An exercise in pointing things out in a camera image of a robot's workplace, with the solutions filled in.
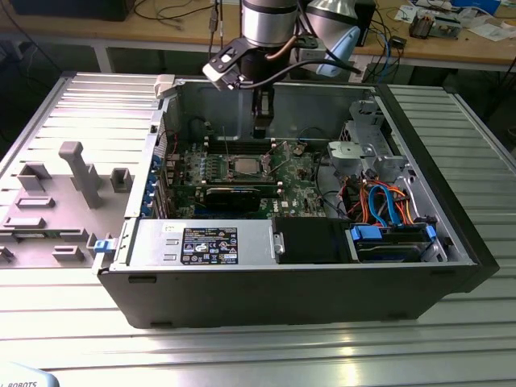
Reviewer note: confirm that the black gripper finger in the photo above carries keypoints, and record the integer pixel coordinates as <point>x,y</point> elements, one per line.
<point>263,117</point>

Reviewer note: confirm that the silver CPU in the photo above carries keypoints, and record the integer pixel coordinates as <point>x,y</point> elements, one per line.
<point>246,165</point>

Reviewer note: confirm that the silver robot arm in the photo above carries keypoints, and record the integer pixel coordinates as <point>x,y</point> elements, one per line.
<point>268,28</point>

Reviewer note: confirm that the CPU socket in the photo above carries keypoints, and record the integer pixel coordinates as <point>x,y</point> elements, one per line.
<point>231,171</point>

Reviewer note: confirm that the CPU cooler heatsink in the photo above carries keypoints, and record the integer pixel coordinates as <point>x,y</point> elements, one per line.
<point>421,26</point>

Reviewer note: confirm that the green motherboard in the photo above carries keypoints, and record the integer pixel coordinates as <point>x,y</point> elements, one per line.
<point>298,189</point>

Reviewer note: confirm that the black graphics card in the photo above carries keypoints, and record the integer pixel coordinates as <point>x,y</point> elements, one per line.
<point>231,199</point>

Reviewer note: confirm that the silver drive cage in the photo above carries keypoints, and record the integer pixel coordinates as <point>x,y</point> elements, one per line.
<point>363,121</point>

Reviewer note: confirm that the wooden workbench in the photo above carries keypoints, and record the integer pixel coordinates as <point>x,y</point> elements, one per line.
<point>161,28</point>

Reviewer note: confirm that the black plastic shroud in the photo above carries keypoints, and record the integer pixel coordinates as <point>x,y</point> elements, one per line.
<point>310,242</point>

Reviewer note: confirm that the small black adapter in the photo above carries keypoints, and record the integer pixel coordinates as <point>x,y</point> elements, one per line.
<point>398,41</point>

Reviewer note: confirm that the hard disk in blue carrier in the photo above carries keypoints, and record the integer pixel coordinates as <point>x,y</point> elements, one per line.
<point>364,234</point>

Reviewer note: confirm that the silver power supply unit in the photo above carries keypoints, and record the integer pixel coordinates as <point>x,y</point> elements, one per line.
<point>153,242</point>

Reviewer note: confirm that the black PC case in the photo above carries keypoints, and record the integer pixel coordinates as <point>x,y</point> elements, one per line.
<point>282,294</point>

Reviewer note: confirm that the grey metal device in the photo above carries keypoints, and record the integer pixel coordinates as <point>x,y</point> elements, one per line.
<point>447,28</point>

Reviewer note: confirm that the black monitor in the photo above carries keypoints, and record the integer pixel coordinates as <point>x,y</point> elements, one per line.
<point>68,10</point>

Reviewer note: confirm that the blue plastic latch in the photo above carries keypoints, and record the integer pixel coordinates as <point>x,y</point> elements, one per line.
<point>104,246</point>

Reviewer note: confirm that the grey parts rack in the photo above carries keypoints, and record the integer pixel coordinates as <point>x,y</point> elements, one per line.
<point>54,189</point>

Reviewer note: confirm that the white paper sheet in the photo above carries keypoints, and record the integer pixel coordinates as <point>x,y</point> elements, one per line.
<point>489,32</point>

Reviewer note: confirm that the pale blue teach pendant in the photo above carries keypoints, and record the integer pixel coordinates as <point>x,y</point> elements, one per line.
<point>24,375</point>

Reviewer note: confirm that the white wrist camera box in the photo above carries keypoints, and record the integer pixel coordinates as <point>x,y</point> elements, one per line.
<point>217,74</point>

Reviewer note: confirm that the small wrist camera with bracket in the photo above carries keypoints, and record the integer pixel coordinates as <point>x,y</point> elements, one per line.
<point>312,55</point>

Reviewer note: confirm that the rounded silver metal bracket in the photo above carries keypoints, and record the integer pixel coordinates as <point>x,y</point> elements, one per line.
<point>350,159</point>

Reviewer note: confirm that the angled silver metal bracket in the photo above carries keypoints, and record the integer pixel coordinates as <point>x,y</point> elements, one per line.
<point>389,167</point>

